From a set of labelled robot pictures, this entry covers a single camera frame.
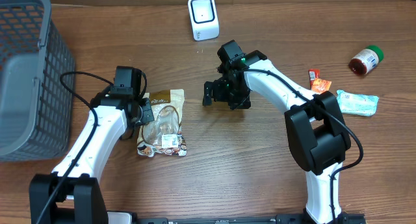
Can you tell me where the white barcode scanner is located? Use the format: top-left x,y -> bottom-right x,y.
188,0 -> 220,41

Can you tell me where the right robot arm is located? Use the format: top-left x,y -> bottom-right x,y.
202,46 -> 352,223

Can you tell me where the teal wet wipes packet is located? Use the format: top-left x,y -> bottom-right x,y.
337,90 -> 379,116

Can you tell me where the green white round container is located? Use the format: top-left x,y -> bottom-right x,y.
348,45 -> 384,75

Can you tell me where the orange tissue packet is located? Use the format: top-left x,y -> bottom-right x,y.
311,78 -> 332,94

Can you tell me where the beige dried food bag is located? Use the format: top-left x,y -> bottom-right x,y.
137,89 -> 187,157

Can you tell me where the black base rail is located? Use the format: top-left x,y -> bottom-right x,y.
107,210 -> 367,224

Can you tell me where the red snack stick pack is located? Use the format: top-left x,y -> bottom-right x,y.
308,69 -> 320,88

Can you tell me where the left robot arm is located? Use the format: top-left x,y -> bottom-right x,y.
29,98 -> 153,224

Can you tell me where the grey plastic mesh basket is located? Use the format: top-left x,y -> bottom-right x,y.
1,0 -> 75,162

